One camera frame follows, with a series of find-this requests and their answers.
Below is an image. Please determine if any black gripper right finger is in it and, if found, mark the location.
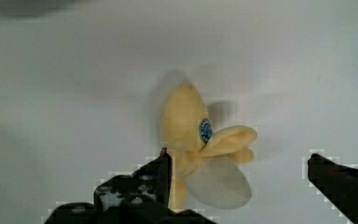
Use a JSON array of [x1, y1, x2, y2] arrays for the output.
[[307, 153, 358, 224]]

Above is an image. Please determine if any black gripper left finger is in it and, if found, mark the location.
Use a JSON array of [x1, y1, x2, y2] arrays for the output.
[[44, 148, 216, 224]]

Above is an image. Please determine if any peeled yellow toy banana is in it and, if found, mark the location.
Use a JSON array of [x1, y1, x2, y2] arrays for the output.
[[160, 83, 257, 210]]

